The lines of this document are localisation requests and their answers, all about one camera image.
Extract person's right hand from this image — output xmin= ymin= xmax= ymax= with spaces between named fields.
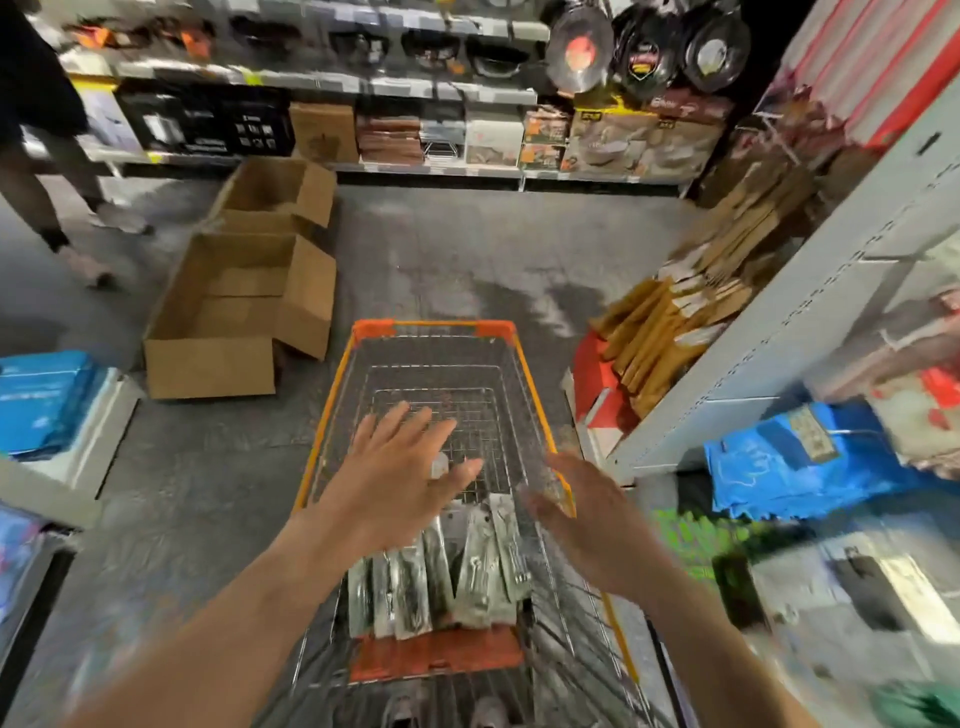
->
xmin=517 ymin=453 xmax=669 ymax=602

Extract person's left hand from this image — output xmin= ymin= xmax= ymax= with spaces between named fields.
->
xmin=307 ymin=400 xmax=486 ymax=564

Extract pile of packaged kitchen tools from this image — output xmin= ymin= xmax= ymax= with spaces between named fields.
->
xmin=342 ymin=450 xmax=579 ymax=639

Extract orange wire shopping cart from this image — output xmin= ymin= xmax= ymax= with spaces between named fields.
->
xmin=255 ymin=318 xmax=662 ymax=728

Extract kitchen tools display rack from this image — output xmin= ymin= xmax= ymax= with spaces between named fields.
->
xmin=562 ymin=0 xmax=960 ymax=728

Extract person's right forearm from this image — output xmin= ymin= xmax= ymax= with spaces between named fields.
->
xmin=607 ymin=552 xmax=819 ymax=728

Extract person's left forearm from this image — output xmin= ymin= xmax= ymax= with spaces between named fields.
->
xmin=60 ymin=517 xmax=369 ymax=728

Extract orange cart seat flap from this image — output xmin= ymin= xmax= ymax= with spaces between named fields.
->
xmin=348 ymin=622 xmax=530 ymax=684

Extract background cookware shelf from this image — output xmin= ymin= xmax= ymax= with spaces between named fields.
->
xmin=30 ymin=0 xmax=752 ymax=194

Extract green black packets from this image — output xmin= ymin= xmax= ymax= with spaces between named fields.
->
xmin=652 ymin=510 xmax=767 ymax=587

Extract large open cardboard box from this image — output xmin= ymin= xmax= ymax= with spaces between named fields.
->
xmin=142 ymin=229 xmax=339 ymax=402

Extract white display platform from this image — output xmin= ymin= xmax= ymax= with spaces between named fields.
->
xmin=0 ymin=367 xmax=144 ymax=527

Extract small open cardboard box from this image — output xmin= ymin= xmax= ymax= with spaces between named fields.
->
xmin=207 ymin=154 xmax=339 ymax=237

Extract blue boxes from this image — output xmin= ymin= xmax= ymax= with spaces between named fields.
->
xmin=0 ymin=349 xmax=99 ymax=459

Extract brown carton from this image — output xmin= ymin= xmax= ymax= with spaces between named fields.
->
xmin=289 ymin=102 xmax=362 ymax=164

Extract black appliance box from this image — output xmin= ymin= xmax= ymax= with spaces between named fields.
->
xmin=217 ymin=87 xmax=294 ymax=158
xmin=117 ymin=82 xmax=219 ymax=156

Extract black frying pan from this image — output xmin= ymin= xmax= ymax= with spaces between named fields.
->
xmin=615 ymin=7 xmax=686 ymax=101
xmin=682 ymin=3 xmax=755 ymax=95
xmin=543 ymin=3 xmax=617 ymax=98

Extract red hanging packets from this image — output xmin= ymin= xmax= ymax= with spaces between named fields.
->
xmin=772 ymin=0 xmax=960 ymax=152

